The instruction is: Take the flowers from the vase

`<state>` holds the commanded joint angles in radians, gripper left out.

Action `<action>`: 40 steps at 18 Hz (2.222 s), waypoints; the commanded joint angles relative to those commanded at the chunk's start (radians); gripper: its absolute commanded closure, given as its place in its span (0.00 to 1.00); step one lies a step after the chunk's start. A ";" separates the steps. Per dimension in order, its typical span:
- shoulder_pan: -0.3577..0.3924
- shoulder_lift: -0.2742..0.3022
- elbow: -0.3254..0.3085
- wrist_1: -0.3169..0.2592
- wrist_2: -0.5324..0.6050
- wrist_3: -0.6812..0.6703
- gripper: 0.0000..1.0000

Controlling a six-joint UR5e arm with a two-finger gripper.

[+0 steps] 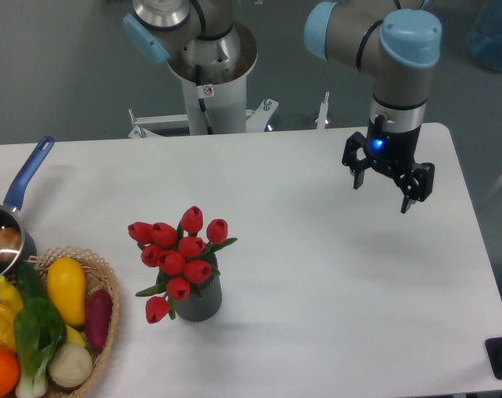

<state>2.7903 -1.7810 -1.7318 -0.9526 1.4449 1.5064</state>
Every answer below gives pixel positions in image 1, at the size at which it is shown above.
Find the yellow bell pepper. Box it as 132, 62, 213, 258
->
0, 275, 23, 352

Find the red tulip bouquet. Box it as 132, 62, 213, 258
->
128, 206, 236, 324

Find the dark grey ribbed vase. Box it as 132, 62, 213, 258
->
176, 254, 222, 322

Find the brown bread roll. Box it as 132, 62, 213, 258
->
0, 227, 22, 263

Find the woven wicker basket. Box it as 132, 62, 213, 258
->
4, 247, 120, 397

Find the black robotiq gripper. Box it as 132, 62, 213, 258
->
342, 114, 435, 214

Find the blue handled saucepan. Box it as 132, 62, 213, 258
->
0, 136, 55, 277

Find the yellow squash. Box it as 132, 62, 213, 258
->
46, 257, 86, 328

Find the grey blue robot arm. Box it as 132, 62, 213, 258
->
123, 1, 442, 210

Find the beige onion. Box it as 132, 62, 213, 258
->
48, 342, 93, 388

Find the green bok choy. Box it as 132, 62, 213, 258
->
14, 298, 66, 397

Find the orange fruit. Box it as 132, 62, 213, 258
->
0, 349, 20, 397

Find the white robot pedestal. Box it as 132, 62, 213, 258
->
123, 15, 279, 135

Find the purple eggplant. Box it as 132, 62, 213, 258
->
85, 289, 113, 352

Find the blue translucent container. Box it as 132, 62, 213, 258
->
466, 0, 502, 72

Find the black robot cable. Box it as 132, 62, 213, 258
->
194, 64, 213, 135

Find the green cucumber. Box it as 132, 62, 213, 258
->
17, 261, 48, 303

